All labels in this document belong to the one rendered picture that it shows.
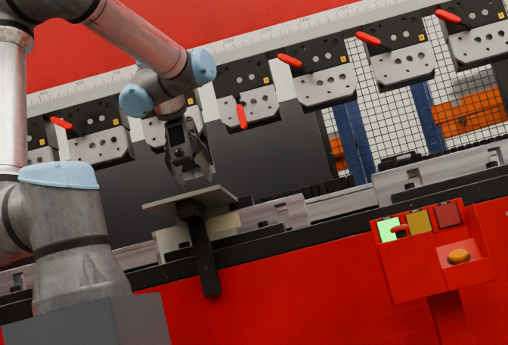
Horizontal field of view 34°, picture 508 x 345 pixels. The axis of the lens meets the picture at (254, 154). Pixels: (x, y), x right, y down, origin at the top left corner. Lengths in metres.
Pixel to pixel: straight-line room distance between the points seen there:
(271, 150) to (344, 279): 0.81
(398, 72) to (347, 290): 0.56
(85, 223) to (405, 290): 0.66
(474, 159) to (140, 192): 1.10
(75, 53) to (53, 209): 1.02
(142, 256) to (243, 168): 0.46
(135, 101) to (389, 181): 0.66
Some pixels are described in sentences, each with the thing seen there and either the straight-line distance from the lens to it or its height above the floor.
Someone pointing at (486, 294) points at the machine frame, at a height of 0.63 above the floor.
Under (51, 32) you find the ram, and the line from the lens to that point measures 2.30.
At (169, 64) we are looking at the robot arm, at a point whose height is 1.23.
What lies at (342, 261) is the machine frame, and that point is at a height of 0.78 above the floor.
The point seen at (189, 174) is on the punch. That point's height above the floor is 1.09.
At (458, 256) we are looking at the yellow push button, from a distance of 1.72.
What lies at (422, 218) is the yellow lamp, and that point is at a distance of 1.82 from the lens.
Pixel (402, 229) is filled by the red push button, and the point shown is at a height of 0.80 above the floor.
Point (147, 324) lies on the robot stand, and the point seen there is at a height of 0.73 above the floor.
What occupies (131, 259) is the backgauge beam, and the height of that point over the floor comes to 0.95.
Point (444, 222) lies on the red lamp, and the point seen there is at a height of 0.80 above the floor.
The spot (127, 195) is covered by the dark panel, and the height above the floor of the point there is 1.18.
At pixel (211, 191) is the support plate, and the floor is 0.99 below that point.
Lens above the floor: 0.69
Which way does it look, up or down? 11 degrees up
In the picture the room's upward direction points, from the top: 14 degrees counter-clockwise
